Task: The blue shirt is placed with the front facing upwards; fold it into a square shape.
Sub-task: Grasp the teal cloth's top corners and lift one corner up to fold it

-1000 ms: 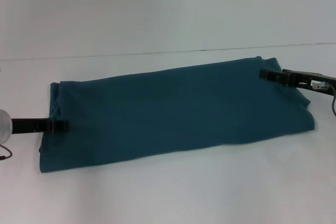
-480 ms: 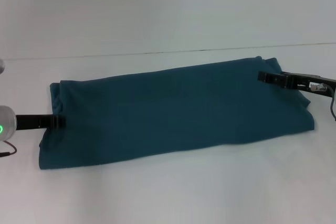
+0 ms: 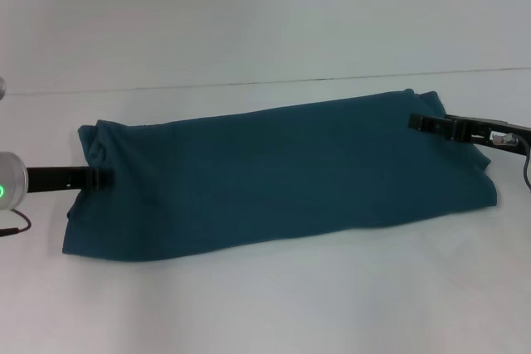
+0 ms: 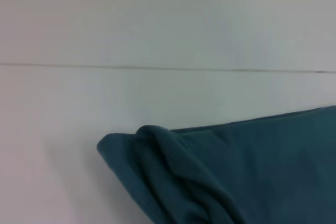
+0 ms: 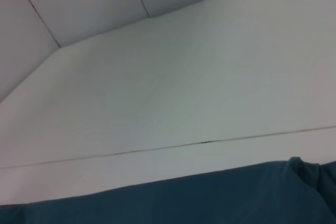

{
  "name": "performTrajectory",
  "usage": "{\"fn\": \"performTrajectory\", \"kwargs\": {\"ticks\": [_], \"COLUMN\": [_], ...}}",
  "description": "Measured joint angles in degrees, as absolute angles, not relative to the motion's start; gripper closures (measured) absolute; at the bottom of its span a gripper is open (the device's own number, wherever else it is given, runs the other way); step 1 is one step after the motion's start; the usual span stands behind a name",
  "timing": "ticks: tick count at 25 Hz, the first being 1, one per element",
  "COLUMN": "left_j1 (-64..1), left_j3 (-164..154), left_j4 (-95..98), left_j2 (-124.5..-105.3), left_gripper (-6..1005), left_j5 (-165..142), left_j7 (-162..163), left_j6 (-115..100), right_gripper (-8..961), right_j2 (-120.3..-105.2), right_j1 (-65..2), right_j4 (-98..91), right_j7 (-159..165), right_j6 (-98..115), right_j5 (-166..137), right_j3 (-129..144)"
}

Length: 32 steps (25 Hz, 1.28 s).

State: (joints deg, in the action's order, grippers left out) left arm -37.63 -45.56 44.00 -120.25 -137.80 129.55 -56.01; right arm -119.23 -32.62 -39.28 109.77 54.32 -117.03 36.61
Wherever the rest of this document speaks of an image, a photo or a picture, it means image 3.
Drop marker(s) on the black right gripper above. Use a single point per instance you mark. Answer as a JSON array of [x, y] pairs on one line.
[[504, 134]]

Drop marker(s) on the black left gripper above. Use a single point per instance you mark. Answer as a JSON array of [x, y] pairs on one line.
[[52, 179]]

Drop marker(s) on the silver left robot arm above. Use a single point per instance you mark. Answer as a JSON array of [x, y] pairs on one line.
[[10, 182]]

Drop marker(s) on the teal t-shirt with FREE print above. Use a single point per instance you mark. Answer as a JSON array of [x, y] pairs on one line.
[[269, 176]]

